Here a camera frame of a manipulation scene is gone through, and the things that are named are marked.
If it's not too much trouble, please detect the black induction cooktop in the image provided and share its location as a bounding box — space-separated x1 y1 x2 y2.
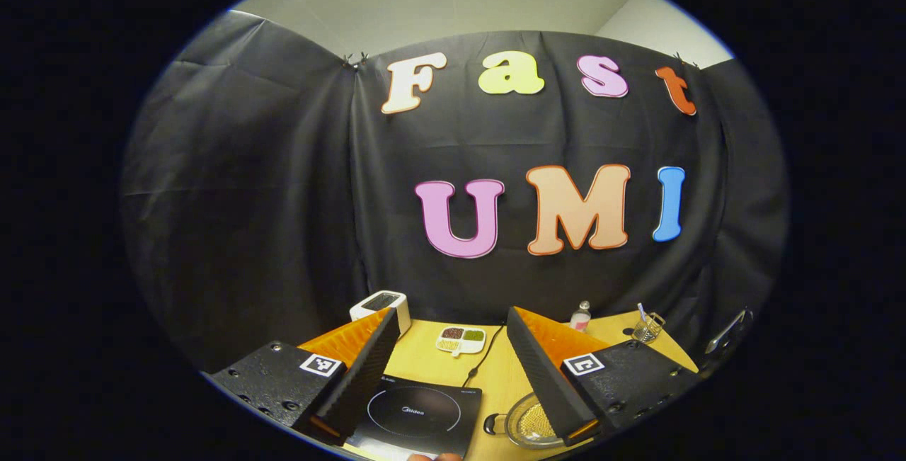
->
345 375 484 460

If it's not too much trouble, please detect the stainless steel pot black handle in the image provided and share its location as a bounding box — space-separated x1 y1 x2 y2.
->
484 392 568 450

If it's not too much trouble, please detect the black power cable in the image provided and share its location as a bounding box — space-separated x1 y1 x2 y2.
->
463 323 505 388

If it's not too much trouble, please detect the white divided bean dish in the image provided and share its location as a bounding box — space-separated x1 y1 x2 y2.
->
435 326 488 358

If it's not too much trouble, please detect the clear glass holder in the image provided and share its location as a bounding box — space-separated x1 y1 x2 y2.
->
631 312 667 344

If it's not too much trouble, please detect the black backdrop cloth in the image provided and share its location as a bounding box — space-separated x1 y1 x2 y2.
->
120 11 790 377

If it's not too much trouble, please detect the white boxy appliance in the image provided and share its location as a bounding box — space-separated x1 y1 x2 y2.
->
350 290 412 338

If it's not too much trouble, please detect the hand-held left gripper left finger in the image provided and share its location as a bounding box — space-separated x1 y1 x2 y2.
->
209 307 401 446

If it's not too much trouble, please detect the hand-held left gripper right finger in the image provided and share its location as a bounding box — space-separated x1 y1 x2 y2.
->
505 306 701 447

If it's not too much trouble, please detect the pile of yellow beans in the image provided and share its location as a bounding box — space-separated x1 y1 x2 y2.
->
519 403 560 442

